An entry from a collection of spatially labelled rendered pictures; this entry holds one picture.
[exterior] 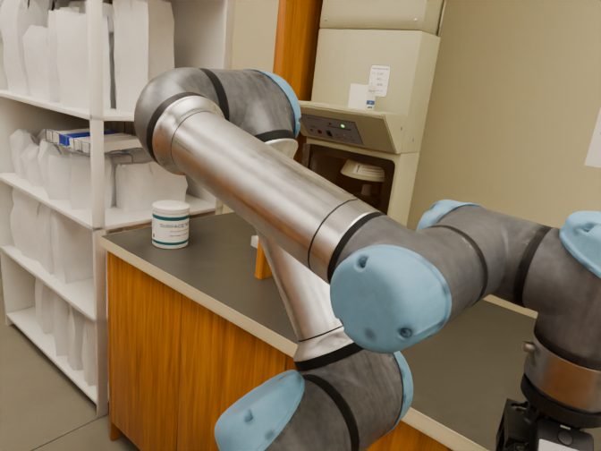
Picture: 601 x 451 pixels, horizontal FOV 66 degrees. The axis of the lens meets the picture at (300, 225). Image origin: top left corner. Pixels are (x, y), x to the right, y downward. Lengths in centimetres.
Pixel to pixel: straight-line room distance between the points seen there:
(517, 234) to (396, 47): 91
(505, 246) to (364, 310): 15
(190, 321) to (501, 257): 124
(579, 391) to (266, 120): 45
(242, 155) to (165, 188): 189
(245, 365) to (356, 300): 109
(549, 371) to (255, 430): 28
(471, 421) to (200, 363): 86
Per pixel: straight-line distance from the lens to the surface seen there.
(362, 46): 134
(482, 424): 108
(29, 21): 264
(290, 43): 141
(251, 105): 63
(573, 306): 42
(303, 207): 38
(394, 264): 32
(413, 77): 125
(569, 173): 157
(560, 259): 42
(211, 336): 149
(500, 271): 42
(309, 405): 55
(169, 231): 171
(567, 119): 157
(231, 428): 53
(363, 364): 60
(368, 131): 122
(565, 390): 45
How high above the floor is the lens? 155
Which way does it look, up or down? 17 degrees down
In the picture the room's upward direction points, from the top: 6 degrees clockwise
